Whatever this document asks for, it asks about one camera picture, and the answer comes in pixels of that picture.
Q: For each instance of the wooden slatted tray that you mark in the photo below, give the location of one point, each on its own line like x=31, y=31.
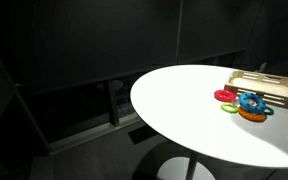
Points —
x=260, y=85

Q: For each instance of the round white table base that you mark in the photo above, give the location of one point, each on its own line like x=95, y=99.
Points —
x=170, y=170

